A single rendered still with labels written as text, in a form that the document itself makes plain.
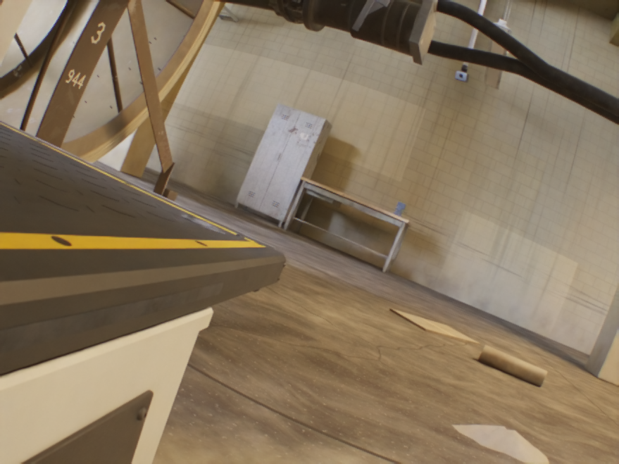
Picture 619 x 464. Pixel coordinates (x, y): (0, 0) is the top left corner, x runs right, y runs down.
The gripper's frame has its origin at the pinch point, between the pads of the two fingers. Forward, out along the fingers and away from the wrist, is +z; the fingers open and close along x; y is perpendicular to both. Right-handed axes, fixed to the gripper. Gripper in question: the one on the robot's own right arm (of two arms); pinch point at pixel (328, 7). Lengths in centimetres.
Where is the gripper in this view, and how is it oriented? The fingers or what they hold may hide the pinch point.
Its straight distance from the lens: 101.5
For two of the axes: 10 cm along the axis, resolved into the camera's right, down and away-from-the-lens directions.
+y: -2.0, 3.7, -9.1
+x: 8.7, 4.9, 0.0
